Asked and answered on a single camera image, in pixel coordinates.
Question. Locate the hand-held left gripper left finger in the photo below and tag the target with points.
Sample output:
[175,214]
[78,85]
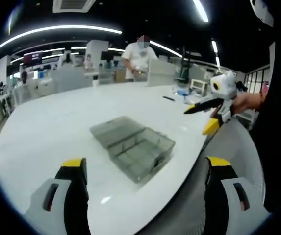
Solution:
[57,193]

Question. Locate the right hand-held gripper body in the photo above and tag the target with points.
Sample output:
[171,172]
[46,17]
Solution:
[224,89]

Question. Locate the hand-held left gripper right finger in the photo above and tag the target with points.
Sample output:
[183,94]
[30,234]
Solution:
[231,195]

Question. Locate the transparent grey dual guide fixture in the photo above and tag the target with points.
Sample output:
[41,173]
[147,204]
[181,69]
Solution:
[133,147]

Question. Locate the person's right hand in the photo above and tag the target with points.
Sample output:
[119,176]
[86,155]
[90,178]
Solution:
[244,102]

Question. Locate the white open-front box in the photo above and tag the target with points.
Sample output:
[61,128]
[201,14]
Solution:
[199,86]

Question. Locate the blue cloth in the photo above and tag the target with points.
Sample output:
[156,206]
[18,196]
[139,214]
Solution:
[181,92]

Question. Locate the black pen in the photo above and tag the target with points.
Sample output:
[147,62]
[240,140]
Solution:
[168,98]

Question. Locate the grey desk partition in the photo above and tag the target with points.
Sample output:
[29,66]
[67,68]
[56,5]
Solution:
[161,72]

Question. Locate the person's black sleeve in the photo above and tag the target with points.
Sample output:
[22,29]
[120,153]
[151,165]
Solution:
[275,127]

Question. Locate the white chest device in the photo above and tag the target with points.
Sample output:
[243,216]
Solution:
[263,11]

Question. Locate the ceiling air vent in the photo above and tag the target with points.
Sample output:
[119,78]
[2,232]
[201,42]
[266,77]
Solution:
[73,5]

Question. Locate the wall screen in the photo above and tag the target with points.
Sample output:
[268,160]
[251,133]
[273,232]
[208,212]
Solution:
[33,58]

